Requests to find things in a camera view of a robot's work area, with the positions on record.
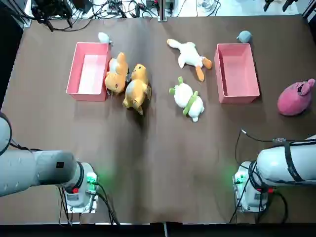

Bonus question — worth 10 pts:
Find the yellow fox plush doll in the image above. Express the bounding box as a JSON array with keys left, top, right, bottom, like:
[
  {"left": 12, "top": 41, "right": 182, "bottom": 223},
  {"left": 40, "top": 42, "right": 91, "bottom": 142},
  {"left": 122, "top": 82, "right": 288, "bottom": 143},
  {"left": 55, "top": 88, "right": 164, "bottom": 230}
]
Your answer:
[
  {"left": 122, "top": 63, "right": 152, "bottom": 116},
  {"left": 104, "top": 51, "right": 129, "bottom": 96}
]

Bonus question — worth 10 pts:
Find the white plush doll green trim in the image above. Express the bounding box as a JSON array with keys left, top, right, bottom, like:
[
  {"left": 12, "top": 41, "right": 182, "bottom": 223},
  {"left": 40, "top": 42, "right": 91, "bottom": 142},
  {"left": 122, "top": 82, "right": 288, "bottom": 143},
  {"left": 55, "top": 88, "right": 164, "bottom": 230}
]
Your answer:
[{"left": 168, "top": 76, "right": 205, "bottom": 123}]

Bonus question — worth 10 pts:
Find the pink plastic box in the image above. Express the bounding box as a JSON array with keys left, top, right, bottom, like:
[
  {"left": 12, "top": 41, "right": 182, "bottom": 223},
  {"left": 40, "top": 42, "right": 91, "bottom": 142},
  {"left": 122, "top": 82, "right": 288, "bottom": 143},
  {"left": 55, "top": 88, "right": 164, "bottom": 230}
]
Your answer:
[
  {"left": 66, "top": 41, "right": 112, "bottom": 102},
  {"left": 214, "top": 43, "right": 261, "bottom": 104}
]

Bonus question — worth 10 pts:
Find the white goose plush doll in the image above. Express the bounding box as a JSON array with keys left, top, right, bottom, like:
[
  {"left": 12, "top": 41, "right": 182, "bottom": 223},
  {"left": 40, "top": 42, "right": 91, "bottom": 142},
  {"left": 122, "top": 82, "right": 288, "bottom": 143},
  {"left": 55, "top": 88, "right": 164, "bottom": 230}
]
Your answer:
[{"left": 166, "top": 39, "right": 213, "bottom": 82}]

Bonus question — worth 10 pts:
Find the pale blue plush toy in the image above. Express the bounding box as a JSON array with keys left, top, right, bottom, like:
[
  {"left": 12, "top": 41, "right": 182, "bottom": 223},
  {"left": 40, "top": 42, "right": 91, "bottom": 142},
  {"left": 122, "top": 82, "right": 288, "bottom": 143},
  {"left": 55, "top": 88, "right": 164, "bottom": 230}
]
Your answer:
[{"left": 98, "top": 32, "right": 114, "bottom": 46}]

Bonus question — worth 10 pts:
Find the grey plush toy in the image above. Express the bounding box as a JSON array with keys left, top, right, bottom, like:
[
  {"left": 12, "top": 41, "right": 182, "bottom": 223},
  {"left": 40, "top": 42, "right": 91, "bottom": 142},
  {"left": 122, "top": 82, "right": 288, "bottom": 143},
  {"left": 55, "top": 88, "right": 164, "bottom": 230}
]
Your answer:
[{"left": 236, "top": 30, "right": 253, "bottom": 44}]

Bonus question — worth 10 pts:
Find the pink plush toy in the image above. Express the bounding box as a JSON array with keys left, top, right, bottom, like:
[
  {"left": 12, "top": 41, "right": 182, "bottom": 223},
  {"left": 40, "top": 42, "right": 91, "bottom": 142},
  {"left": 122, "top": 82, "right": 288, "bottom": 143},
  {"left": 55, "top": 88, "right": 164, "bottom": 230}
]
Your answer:
[{"left": 277, "top": 78, "right": 316, "bottom": 117}]

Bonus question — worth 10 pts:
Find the black tripod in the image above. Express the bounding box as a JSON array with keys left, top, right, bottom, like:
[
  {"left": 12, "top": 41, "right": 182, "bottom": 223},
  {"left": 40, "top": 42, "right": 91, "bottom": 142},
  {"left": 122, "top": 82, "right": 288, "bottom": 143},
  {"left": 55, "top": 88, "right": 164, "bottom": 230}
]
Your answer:
[{"left": 32, "top": 0, "right": 75, "bottom": 32}]

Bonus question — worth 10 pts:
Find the black cable with silver tip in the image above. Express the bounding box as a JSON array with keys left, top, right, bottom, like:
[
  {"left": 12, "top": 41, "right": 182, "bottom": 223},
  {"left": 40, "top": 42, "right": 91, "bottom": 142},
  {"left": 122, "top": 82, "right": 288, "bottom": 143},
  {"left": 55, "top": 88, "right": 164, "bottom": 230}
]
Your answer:
[{"left": 234, "top": 128, "right": 287, "bottom": 171}]

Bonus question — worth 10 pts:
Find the aluminium profile post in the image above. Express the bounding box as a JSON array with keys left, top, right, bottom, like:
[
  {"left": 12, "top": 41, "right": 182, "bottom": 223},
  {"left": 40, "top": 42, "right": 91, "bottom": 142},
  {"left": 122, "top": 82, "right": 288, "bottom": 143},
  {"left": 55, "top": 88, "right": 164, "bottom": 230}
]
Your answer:
[{"left": 158, "top": 0, "right": 168, "bottom": 22}]

